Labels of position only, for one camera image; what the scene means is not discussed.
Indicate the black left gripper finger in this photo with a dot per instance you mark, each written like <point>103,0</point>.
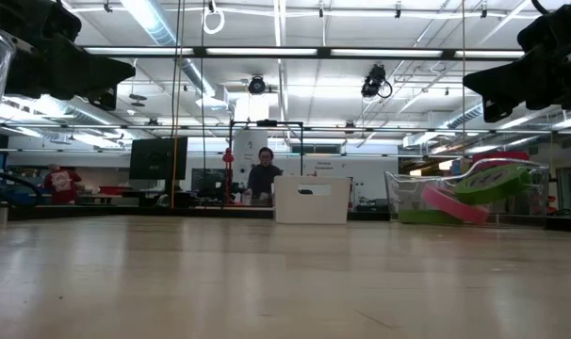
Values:
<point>111,85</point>
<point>97,68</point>

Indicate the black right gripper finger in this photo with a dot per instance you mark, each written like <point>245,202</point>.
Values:
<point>490,97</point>
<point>502,77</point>

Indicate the green tape roll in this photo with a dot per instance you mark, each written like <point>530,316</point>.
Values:
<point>493,186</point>

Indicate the red tape roll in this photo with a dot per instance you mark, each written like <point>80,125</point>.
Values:
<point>450,205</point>

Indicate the red background object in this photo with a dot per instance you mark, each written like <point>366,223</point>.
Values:
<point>502,155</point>

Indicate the large black monitor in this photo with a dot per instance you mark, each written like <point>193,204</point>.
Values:
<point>158,157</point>

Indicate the black light bar beam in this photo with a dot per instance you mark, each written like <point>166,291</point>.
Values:
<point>200,52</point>

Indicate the red tray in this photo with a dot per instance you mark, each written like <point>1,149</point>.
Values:
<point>111,189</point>

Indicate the person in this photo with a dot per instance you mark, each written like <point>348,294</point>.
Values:
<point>61,183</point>
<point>263,181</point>

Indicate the small dark monitor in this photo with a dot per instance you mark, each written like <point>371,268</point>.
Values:
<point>209,179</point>

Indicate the red stand object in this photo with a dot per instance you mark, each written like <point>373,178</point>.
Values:
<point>227,156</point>

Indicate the white plastic bin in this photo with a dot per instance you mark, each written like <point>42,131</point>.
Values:
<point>314,209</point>

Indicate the silver ventilation duct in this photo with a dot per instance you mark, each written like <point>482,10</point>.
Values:
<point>153,23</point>
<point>464,117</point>

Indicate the black aluminium table frame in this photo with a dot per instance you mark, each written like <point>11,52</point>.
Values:
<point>125,213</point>

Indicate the small white post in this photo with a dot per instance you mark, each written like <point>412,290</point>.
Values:
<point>3,214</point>

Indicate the black camera stand frame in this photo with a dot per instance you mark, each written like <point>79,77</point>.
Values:
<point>266,123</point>

